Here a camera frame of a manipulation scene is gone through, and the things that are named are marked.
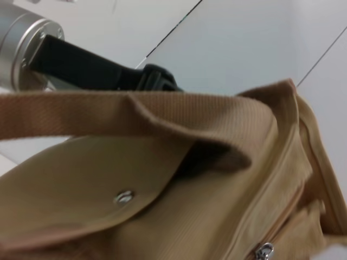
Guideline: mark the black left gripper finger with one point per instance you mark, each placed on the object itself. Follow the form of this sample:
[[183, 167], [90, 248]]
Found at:
[[160, 80]]

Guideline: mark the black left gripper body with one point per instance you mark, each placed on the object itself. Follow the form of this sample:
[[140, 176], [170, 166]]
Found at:
[[86, 70]]

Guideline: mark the khaki canvas food bag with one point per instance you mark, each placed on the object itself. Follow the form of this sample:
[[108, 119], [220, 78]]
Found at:
[[217, 203]]

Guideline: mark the silver zipper pull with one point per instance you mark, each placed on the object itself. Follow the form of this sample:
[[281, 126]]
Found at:
[[264, 250]]

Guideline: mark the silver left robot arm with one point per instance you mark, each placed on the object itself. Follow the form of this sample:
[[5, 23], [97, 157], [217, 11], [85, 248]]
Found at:
[[16, 43]]

